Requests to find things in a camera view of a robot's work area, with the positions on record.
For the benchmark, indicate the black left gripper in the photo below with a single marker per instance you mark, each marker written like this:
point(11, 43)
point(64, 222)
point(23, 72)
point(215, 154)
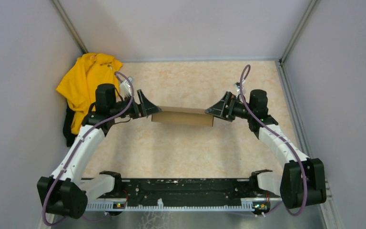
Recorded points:
point(146, 107)

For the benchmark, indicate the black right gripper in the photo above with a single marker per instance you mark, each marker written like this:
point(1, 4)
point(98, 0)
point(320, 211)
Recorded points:
point(219, 109)

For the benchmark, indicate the brown cardboard box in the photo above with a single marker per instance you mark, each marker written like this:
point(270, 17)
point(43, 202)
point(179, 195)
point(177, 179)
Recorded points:
point(183, 116)

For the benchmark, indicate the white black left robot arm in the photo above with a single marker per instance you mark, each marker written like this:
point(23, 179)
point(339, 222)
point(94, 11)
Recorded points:
point(82, 151)

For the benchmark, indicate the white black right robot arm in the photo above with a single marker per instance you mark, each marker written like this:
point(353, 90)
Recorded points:
point(284, 151)

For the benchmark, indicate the yellow jacket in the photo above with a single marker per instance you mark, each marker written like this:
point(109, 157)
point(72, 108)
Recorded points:
point(79, 84)

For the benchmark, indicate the black cloth under jacket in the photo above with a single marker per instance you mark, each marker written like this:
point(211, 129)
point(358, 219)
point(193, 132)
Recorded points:
point(66, 130)

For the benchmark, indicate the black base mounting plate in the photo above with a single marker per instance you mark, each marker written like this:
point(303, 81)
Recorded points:
point(187, 192)

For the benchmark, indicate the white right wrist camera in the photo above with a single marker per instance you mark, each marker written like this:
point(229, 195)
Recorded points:
point(239, 88)

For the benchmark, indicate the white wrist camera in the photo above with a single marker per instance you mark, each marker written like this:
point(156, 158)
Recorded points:
point(126, 87)
point(239, 88)

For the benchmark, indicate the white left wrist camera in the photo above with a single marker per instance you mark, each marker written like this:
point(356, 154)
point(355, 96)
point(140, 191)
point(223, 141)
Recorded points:
point(126, 87)

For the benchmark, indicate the aluminium front frame rail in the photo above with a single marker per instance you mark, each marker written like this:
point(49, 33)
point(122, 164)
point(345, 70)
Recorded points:
point(121, 205)

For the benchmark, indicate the aluminium corner post left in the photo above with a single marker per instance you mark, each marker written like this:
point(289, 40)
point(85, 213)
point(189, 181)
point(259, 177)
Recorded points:
point(69, 25)

